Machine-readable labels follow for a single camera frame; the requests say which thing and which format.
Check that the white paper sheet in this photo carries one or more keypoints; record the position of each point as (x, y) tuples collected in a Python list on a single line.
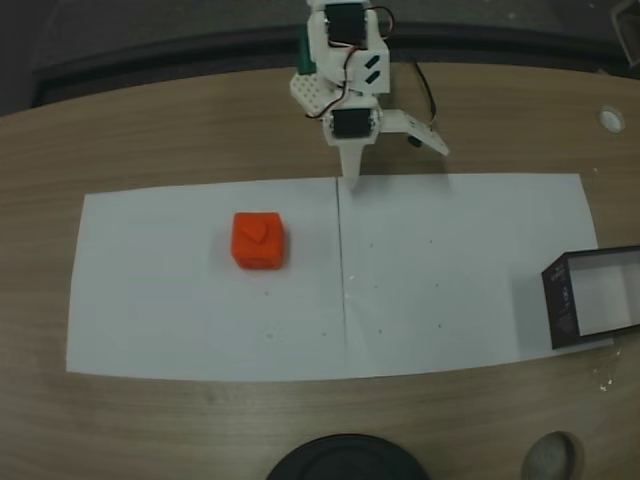
[(440, 310), (175, 300)]

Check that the black round lamp base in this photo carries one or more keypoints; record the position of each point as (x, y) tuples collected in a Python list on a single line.
[(347, 460)]

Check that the orange cube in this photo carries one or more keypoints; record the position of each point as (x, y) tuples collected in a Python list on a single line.
[(257, 240)]

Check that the brown open box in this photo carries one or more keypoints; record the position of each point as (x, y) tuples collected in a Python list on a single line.
[(562, 305)]

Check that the white camera mount with camera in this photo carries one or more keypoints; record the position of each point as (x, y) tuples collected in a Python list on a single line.
[(420, 132)]

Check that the white round table cap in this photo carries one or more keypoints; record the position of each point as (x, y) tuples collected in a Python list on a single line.
[(611, 119)]

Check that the green table clamp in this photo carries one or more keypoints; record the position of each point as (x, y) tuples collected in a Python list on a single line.
[(305, 55)]

